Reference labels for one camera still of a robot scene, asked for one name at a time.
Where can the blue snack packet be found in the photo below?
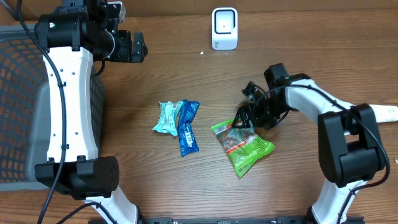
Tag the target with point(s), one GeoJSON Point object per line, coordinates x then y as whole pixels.
{"type": "Point", "coordinates": [186, 136]}

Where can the white barcode scanner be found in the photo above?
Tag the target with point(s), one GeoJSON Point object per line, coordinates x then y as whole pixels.
{"type": "Point", "coordinates": [224, 28]}

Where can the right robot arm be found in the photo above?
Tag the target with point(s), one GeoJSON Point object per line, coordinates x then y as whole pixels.
{"type": "Point", "coordinates": [350, 150]}

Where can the white cosmetic tube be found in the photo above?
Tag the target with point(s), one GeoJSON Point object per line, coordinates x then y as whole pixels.
{"type": "Point", "coordinates": [385, 113]}

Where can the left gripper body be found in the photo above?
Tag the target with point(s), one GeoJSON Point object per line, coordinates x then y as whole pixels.
{"type": "Point", "coordinates": [122, 50]}

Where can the green snack bag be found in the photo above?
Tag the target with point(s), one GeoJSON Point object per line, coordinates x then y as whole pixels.
{"type": "Point", "coordinates": [242, 146]}

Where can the teal snack packet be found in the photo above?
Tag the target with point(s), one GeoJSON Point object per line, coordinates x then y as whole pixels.
{"type": "Point", "coordinates": [167, 118]}

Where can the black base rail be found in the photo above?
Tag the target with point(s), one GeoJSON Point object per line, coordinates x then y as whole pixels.
{"type": "Point", "coordinates": [277, 220]}

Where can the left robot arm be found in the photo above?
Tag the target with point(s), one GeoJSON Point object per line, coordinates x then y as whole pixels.
{"type": "Point", "coordinates": [72, 38]}

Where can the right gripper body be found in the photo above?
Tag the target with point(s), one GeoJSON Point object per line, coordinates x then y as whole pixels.
{"type": "Point", "coordinates": [265, 112]}

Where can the grey plastic shopping basket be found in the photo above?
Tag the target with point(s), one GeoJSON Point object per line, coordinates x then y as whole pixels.
{"type": "Point", "coordinates": [25, 110]}

